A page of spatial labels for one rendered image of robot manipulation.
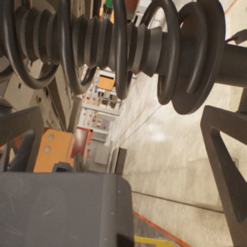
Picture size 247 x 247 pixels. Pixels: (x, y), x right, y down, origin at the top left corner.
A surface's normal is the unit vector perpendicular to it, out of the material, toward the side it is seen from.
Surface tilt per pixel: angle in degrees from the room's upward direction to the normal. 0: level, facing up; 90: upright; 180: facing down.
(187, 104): 6
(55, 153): 90
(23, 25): 50
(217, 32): 6
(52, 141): 90
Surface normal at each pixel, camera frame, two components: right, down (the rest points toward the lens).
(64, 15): 0.20, 0.04
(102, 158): 0.18, -0.25
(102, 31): -0.54, -0.19
